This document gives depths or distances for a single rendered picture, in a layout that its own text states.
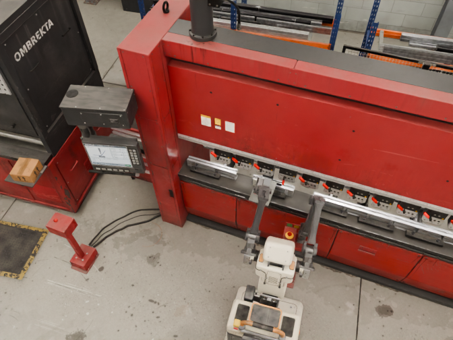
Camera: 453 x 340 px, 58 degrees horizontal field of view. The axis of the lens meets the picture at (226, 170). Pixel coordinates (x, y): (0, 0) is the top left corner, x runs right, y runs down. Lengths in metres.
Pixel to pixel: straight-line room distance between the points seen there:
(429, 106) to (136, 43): 1.95
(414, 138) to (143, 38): 1.97
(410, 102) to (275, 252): 1.32
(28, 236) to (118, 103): 2.40
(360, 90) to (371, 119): 0.25
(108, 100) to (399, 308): 3.30
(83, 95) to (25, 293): 2.31
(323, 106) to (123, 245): 2.73
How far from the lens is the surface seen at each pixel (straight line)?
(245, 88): 2.97
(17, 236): 5.09
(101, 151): 3.41
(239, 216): 4.12
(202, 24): 2.89
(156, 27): 3.13
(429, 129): 2.92
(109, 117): 3.11
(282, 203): 3.72
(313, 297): 4.30
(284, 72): 2.76
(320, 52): 2.89
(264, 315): 3.22
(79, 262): 4.53
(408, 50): 4.59
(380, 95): 2.74
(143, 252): 4.53
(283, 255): 2.93
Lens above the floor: 3.96
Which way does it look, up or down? 52 degrees down
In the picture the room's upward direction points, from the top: 1 degrees counter-clockwise
